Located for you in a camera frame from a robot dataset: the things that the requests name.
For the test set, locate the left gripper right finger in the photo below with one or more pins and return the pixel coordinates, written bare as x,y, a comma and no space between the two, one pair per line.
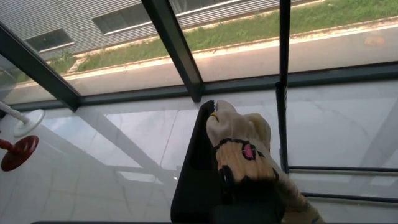
255,202

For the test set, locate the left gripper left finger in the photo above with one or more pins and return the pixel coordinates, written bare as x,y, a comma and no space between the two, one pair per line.
194,186

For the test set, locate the cream printed garment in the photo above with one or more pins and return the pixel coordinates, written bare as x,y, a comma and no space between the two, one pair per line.
239,130

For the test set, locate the black clothes rack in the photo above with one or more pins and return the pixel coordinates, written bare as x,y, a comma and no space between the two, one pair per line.
282,124

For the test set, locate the window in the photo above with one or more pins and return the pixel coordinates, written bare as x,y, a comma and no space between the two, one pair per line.
174,40

